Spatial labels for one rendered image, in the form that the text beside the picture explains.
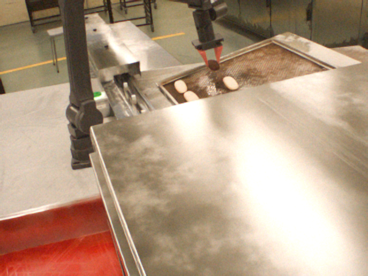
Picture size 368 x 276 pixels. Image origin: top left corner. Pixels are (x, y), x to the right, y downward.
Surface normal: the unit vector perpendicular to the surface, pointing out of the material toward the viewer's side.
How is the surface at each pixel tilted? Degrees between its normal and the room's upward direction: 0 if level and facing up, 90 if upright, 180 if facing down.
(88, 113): 90
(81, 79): 90
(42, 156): 0
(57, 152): 0
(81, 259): 0
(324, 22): 90
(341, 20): 89
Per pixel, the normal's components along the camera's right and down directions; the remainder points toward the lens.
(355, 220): -0.09, -0.86
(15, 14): 0.35, 0.45
